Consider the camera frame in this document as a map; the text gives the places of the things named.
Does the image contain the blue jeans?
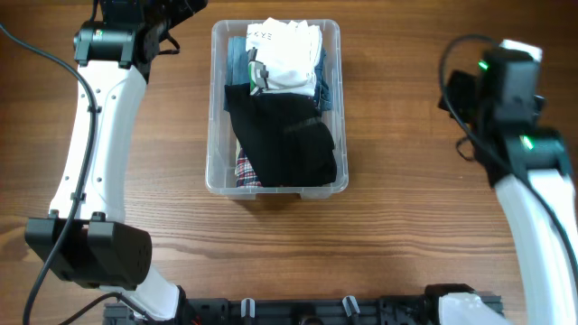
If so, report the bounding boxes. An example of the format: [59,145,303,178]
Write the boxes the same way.
[225,36,332,112]

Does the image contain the white printed t-shirt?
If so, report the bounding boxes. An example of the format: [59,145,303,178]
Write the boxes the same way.
[246,18,322,98]

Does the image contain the black garment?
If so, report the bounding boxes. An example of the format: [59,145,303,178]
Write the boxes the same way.
[224,84,337,187]

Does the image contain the plaid shirt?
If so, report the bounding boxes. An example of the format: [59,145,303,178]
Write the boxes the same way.
[235,148,262,188]

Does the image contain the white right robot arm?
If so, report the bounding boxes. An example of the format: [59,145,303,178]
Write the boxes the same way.
[438,40,577,324]

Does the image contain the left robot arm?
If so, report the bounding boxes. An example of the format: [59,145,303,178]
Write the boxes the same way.
[24,0,206,324]

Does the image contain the clear plastic storage bin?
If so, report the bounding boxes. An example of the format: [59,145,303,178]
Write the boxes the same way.
[205,19,349,200]

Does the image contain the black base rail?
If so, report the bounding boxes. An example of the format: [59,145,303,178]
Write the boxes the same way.
[102,295,505,325]

